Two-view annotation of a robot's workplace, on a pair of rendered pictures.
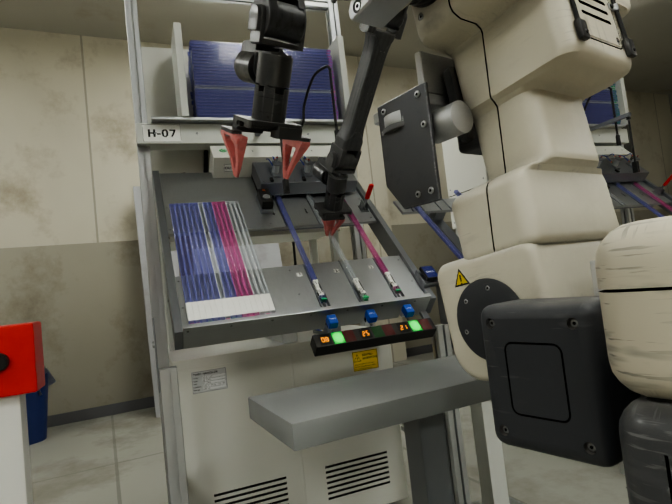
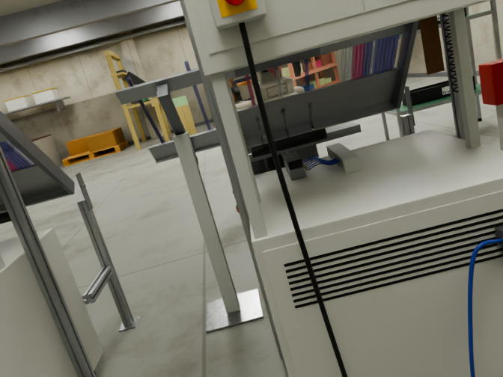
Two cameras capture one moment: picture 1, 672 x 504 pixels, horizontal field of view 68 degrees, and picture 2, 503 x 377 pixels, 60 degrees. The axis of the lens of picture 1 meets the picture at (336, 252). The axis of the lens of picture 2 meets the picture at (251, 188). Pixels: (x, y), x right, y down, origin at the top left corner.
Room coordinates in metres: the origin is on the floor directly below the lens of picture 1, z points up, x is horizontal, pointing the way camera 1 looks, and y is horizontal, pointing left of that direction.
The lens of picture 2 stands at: (3.15, 0.49, 0.99)
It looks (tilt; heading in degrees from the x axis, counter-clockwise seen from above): 15 degrees down; 203
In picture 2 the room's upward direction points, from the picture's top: 15 degrees counter-clockwise
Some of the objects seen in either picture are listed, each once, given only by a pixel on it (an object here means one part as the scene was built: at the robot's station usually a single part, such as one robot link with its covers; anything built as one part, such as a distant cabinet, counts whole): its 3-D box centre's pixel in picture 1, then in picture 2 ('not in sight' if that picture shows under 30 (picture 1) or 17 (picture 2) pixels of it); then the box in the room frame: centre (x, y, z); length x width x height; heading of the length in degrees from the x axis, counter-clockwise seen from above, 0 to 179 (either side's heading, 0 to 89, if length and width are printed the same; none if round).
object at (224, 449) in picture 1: (274, 421); (379, 264); (1.86, 0.29, 0.31); 0.70 x 0.65 x 0.62; 111
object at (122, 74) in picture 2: not in sight; (153, 93); (-5.48, -4.92, 1.03); 1.59 x 1.42 x 2.06; 26
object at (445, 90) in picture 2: not in sight; (437, 90); (-1.03, 0.62, 0.41); 0.57 x 0.17 x 0.11; 111
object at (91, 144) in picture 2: not in sight; (93, 146); (-5.05, -6.61, 0.24); 1.34 x 0.92 x 0.48; 116
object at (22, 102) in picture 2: not in sight; (19, 103); (-4.69, -7.94, 1.59); 0.46 x 0.38 x 0.26; 116
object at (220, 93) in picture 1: (264, 88); not in sight; (1.77, 0.19, 1.52); 0.51 x 0.13 x 0.27; 111
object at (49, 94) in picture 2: not in sight; (46, 96); (-4.97, -7.36, 1.60); 0.48 x 0.40 x 0.26; 116
